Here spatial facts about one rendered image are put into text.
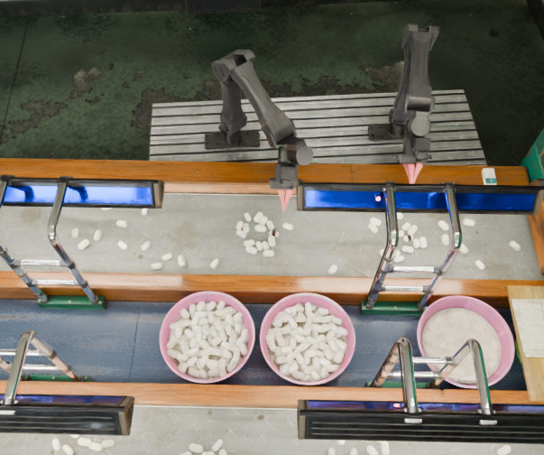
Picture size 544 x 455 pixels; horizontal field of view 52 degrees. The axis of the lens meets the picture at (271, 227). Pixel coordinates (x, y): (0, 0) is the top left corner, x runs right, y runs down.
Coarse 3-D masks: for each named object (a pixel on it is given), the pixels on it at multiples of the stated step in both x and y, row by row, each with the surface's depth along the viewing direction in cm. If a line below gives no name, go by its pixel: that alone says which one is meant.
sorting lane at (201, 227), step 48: (0, 240) 176; (48, 240) 176; (144, 240) 176; (192, 240) 176; (240, 240) 176; (288, 240) 176; (336, 240) 176; (384, 240) 176; (432, 240) 176; (480, 240) 176; (528, 240) 176
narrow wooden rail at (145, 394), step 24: (0, 384) 151; (24, 384) 151; (48, 384) 151; (72, 384) 151; (96, 384) 151; (120, 384) 151; (144, 384) 151; (168, 384) 151; (192, 384) 151; (288, 408) 150
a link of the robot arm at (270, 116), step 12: (228, 60) 162; (252, 60) 166; (216, 72) 171; (228, 72) 163; (240, 72) 162; (252, 72) 163; (240, 84) 165; (252, 84) 163; (252, 96) 163; (264, 96) 164; (264, 108) 163; (276, 108) 164; (264, 120) 163; (276, 120) 164; (288, 120) 165; (276, 132) 163; (288, 132) 166
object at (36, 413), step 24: (0, 408) 114; (24, 408) 114; (48, 408) 114; (72, 408) 114; (96, 408) 114; (120, 408) 114; (0, 432) 117; (24, 432) 117; (48, 432) 117; (72, 432) 117; (96, 432) 117; (120, 432) 116
